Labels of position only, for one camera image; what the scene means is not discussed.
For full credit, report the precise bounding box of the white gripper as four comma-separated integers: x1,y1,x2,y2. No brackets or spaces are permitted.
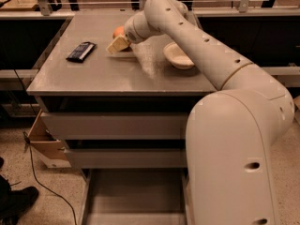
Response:
106,10,164,53

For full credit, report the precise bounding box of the orange fruit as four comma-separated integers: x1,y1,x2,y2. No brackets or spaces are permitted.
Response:
112,26,125,38

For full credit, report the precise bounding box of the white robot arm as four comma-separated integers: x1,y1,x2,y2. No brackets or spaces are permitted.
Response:
108,0,294,225

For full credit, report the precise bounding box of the grey drawer cabinet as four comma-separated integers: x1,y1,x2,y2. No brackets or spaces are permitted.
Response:
27,11,215,211

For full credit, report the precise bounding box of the grey top drawer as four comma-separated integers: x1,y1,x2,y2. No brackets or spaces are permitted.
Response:
41,112,188,140

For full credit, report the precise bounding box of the grey middle drawer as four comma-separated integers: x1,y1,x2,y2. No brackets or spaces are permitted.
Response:
65,149,188,169

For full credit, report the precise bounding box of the grey open bottom drawer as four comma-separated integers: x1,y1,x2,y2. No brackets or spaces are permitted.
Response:
78,169,188,225

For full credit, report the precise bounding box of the white paper bowl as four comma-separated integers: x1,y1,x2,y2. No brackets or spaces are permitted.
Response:
163,42,194,69

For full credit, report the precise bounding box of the brown cardboard box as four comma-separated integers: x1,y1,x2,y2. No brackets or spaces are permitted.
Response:
28,111,70,168

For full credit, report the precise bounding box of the black shoe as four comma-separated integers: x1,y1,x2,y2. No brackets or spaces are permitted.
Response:
0,187,39,225

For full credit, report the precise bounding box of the black floor cable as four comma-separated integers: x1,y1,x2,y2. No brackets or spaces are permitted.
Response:
22,131,79,225

